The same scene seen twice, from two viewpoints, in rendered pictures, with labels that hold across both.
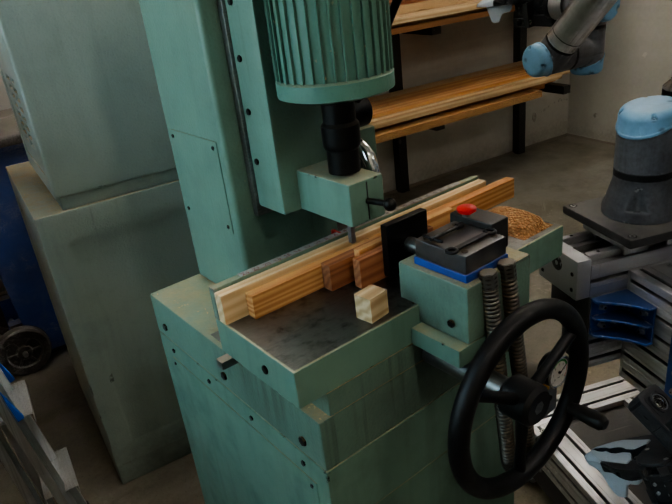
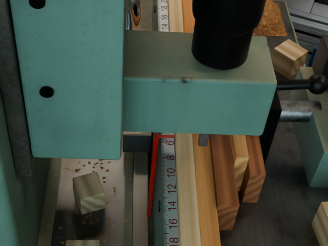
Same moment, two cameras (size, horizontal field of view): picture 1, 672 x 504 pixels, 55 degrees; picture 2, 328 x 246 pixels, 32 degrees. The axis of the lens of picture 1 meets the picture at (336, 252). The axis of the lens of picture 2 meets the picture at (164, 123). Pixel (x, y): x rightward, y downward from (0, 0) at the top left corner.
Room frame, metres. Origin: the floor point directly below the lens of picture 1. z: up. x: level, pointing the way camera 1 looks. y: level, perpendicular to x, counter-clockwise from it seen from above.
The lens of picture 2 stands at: (0.80, 0.34, 1.39)
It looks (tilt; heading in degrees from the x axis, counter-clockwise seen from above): 46 degrees down; 300
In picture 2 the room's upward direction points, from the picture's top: 6 degrees clockwise
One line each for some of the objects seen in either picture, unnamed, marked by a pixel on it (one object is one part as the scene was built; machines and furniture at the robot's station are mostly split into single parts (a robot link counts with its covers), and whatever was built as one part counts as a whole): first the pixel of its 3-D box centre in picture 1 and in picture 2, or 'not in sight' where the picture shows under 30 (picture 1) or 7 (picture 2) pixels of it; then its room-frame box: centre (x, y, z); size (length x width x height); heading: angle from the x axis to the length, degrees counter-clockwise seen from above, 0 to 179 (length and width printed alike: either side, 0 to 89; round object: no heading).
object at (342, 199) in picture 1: (341, 195); (191, 87); (0.98, -0.02, 1.03); 0.14 x 0.07 x 0.09; 36
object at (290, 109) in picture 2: (418, 247); (286, 111); (0.92, -0.13, 0.95); 0.09 x 0.07 x 0.09; 126
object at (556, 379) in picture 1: (550, 372); not in sight; (0.95, -0.36, 0.65); 0.06 x 0.04 x 0.08; 126
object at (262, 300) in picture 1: (399, 237); (193, 95); (1.03, -0.11, 0.92); 0.62 x 0.02 x 0.04; 126
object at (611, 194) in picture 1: (641, 189); not in sight; (1.24, -0.65, 0.87); 0.15 x 0.15 x 0.10
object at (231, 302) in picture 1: (369, 242); (179, 122); (1.01, -0.06, 0.93); 0.60 x 0.02 x 0.05; 126
